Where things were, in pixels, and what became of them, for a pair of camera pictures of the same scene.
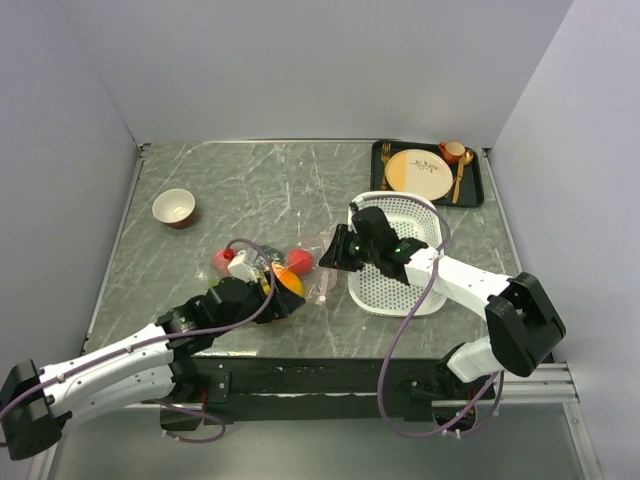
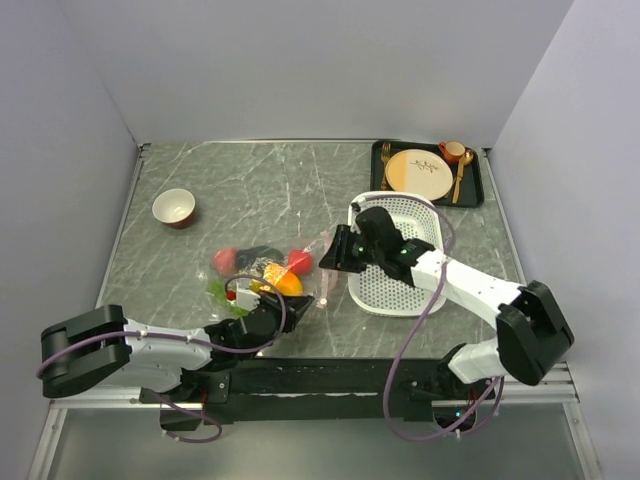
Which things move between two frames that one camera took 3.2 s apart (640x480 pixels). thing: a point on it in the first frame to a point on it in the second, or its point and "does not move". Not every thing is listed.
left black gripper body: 254,303 to 271,302
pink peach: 221,262 does not move
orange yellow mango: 289,278 does not move
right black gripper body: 350,252 does not move
